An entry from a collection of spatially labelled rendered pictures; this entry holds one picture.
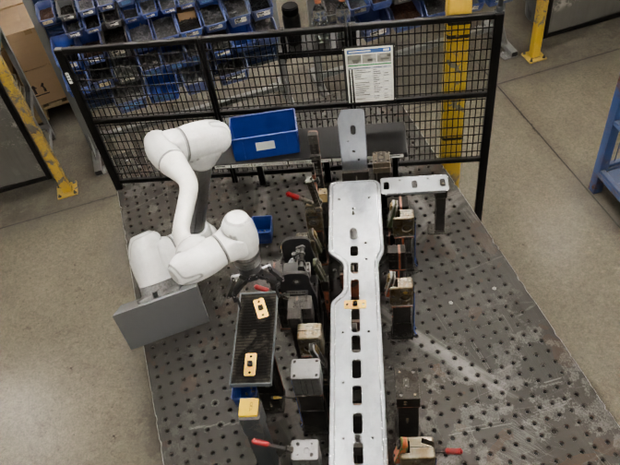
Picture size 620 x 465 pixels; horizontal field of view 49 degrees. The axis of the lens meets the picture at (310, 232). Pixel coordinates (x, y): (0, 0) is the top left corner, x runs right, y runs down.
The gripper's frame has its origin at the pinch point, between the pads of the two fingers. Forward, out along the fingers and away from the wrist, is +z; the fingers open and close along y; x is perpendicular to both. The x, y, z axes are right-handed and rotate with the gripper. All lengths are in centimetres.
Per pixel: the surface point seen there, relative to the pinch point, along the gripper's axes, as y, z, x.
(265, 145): 23, 12, 91
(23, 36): -99, 51, 318
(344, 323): 27.7, 22.0, -5.7
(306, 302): 16.6, 14.3, 2.9
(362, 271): 41.8, 22.0, 14.6
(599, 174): 212, 105, 94
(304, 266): 19.8, 6.3, 12.8
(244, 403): -13.9, 6.1, -33.8
